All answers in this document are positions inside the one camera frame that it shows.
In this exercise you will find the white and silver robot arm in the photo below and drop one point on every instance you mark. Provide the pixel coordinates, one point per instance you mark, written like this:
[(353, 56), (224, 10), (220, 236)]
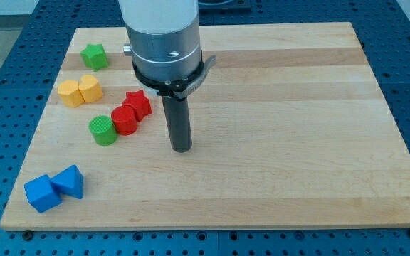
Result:
[(165, 45)]

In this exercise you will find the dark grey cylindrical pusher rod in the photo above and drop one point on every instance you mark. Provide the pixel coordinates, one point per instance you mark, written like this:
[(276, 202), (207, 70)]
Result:
[(178, 123)]

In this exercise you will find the red star block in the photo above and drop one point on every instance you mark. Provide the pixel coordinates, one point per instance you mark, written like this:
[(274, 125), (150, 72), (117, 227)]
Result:
[(139, 103)]

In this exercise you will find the red cylinder block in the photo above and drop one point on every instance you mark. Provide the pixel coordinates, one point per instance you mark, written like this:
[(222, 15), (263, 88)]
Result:
[(124, 120)]

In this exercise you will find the light wooden board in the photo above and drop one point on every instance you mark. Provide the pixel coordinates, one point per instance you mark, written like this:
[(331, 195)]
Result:
[(290, 131)]

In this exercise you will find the green cylinder block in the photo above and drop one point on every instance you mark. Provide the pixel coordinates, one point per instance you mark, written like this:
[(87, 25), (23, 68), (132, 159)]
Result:
[(103, 130)]

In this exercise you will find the yellow heart block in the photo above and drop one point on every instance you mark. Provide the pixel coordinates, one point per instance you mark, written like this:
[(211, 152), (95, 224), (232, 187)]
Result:
[(90, 88)]

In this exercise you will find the green star block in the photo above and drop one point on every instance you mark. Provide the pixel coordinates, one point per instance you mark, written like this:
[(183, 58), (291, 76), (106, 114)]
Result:
[(94, 56)]

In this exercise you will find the yellow hexagon block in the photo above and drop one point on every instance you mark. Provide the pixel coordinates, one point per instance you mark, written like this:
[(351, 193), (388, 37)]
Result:
[(70, 94)]

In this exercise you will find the blue triangle block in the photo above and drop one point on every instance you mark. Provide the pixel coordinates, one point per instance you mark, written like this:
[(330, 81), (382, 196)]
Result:
[(69, 182)]

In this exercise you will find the blue cube block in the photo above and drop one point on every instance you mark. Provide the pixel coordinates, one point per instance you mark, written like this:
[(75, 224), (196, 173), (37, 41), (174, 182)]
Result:
[(41, 195)]

